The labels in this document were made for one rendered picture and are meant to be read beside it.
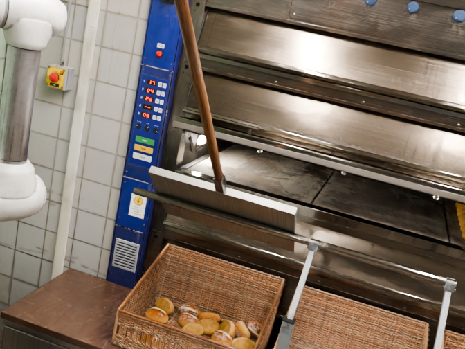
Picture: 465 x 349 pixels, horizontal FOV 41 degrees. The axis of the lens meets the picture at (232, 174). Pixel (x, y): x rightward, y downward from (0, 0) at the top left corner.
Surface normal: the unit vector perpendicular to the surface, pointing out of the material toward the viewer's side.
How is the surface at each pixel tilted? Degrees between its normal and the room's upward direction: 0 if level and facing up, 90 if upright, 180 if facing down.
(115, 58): 90
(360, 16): 90
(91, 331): 0
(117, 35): 90
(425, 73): 70
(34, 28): 97
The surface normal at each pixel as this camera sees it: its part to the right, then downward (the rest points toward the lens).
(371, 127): -0.20, -0.15
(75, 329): 0.20, -0.95
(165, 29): -0.29, 0.19
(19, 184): 0.61, 0.29
